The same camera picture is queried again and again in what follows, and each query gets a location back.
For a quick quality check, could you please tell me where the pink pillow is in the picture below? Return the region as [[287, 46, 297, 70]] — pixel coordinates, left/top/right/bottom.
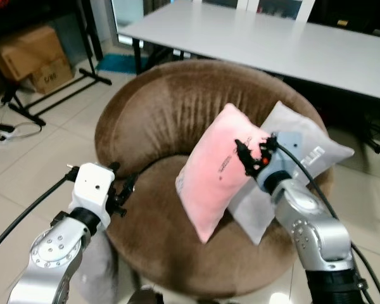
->
[[175, 103, 271, 244]]

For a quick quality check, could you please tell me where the grey pillow with white print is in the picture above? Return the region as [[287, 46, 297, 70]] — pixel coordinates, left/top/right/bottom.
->
[[228, 101, 355, 246]]

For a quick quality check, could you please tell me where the plain grey pillow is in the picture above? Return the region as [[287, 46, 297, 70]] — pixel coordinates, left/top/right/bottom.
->
[[75, 229, 122, 304]]

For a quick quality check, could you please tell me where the brown round plush sofa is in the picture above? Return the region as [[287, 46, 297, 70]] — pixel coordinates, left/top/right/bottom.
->
[[94, 59, 335, 300]]

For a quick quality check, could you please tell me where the teal floor mat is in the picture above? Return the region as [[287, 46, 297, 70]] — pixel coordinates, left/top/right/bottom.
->
[[96, 53, 150, 75]]

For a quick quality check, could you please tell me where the white long table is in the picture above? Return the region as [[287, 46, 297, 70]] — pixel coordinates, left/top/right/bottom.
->
[[117, 0, 380, 102]]

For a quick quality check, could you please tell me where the black metal rack stand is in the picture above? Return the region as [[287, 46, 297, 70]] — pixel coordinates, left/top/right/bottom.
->
[[8, 0, 113, 126]]

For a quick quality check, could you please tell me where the black chair base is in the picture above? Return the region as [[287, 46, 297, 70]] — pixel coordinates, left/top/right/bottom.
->
[[360, 113, 380, 156]]

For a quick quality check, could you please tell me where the small printed cardboard box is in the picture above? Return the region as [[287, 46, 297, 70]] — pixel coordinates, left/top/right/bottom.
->
[[28, 58, 75, 96]]

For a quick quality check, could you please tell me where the white chair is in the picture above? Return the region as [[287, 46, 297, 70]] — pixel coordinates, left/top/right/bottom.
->
[[192, 0, 317, 23]]

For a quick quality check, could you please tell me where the large cardboard box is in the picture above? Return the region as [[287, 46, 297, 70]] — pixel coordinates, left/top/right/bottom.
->
[[0, 25, 68, 82]]

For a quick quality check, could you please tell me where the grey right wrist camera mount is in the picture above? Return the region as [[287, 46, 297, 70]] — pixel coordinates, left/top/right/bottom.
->
[[256, 132, 303, 192]]

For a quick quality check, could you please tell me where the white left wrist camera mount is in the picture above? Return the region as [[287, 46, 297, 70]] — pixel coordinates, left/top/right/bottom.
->
[[70, 163, 118, 220]]

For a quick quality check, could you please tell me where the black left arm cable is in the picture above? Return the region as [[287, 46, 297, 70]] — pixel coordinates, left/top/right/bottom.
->
[[0, 167, 78, 260]]

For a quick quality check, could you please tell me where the white power strip with cable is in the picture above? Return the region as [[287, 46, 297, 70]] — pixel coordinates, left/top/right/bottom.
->
[[0, 122, 44, 145]]

